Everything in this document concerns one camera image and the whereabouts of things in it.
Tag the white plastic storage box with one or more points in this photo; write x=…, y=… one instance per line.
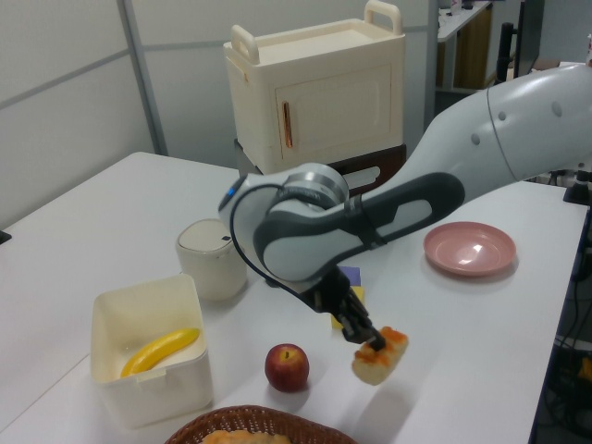
x=157, y=402

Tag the black monitor stand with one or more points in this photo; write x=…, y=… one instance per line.
x=506, y=51

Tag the orange topped bread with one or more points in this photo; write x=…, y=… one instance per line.
x=379, y=367

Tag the yellow foam cube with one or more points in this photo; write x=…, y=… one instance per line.
x=360, y=296

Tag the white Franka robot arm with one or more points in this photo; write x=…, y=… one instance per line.
x=462, y=139

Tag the purple foam cube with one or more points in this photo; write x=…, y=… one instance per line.
x=353, y=276

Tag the red apple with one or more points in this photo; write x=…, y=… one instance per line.
x=287, y=367

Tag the pink plate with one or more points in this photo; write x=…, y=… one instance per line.
x=469, y=250

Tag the black monitor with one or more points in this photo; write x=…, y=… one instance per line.
x=527, y=37

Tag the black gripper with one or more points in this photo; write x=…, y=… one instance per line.
x=335, y=296

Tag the background wooden desk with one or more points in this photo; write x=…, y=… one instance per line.
x=467, y=41

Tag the brown wicker basket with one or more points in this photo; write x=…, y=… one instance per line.
x=259, y=418

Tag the black object at table edge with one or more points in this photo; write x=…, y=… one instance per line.
x=4, y=238

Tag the small cream trash can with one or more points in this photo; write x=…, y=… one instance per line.
x=210, y=268

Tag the dark brown wooden drawer base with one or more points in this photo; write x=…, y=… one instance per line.
x=388, y=162

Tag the cream plastic cabinet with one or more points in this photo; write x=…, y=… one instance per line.
x=333, y=83

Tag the yellow banana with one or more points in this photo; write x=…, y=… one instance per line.
x=159, y=351

